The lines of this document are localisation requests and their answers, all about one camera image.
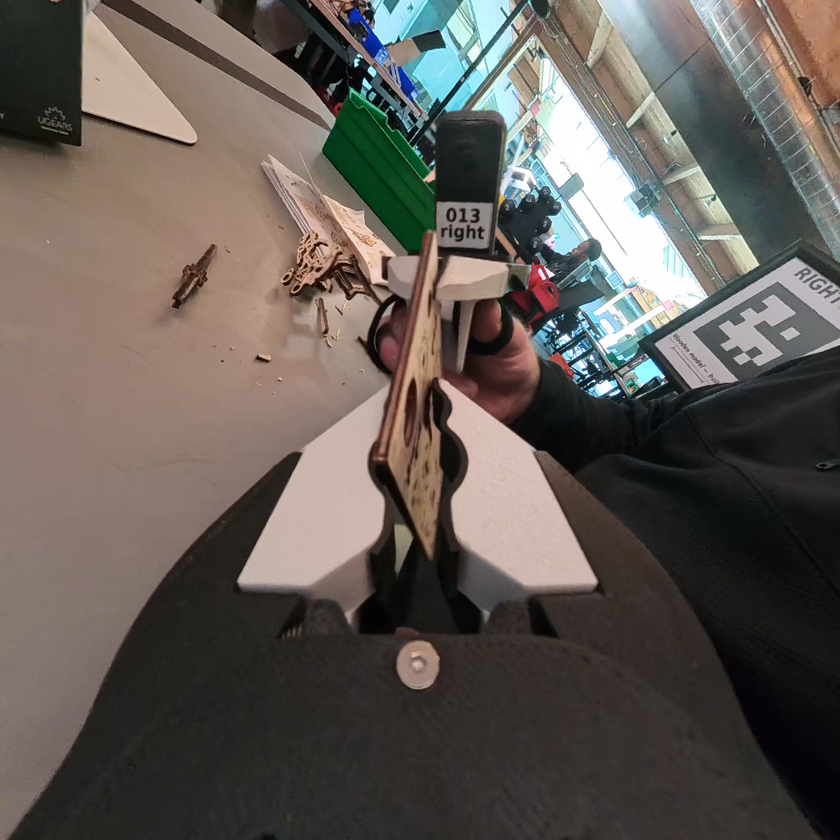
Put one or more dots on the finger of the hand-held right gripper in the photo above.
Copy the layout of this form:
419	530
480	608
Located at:
476	279
403	279

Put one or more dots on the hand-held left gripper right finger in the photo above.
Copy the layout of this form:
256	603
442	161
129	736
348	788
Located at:
525	525

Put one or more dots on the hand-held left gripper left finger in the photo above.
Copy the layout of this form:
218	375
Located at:
315	525

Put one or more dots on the wooden parts sheet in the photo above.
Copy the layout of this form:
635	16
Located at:
426	512

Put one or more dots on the white instruction booklet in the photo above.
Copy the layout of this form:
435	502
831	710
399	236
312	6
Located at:
295	187

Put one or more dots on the wooden wheel axle assembly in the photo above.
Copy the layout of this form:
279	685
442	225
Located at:
193	279

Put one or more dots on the person's right hand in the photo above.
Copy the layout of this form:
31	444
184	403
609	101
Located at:
505	374

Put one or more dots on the wooden chassis assembly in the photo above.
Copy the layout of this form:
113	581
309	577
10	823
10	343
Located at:
315	262

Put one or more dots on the green plastic bin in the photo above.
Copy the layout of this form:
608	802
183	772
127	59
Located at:
367	164

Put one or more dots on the framed marker sign board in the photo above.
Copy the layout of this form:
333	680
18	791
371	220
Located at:
754	328

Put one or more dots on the dark kit box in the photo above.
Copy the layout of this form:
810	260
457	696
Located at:
39	65

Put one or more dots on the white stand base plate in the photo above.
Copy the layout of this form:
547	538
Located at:
124	92

